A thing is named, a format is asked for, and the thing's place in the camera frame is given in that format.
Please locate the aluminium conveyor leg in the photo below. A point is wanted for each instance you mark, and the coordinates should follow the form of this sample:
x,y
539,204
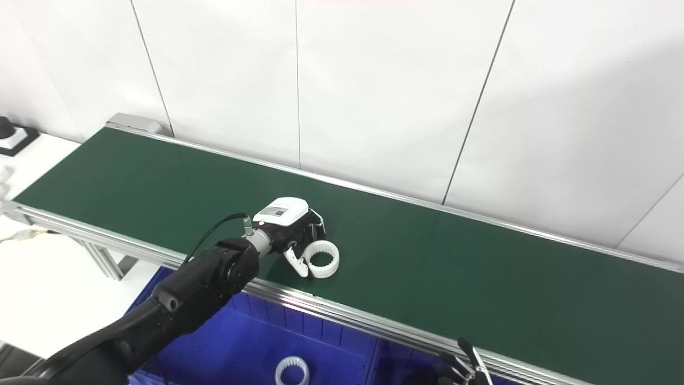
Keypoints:
x,y
104,262

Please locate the black round plastic part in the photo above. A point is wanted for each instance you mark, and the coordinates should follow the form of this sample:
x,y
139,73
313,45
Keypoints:
x,y
5,128

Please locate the blue bin with white rings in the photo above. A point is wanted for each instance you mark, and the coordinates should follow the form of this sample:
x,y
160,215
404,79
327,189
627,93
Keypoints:
x,y
251,342

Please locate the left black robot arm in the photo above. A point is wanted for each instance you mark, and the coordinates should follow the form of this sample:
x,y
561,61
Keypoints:
x,y
214,278

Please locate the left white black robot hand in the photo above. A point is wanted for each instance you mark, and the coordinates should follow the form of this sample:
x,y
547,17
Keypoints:
x,y
286,224

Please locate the blue bin with black parts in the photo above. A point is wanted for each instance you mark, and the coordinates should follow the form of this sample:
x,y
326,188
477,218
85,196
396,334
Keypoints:
x,y
390,366

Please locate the black white flat tray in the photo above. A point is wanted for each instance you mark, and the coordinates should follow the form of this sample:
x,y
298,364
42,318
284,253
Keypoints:
x,y
18,141

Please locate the green conveyor belt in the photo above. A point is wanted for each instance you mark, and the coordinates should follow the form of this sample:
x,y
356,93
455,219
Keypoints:
x,y
331,313
454,267

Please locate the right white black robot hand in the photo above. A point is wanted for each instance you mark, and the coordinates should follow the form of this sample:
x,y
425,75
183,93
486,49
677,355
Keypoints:
x,y
470,369

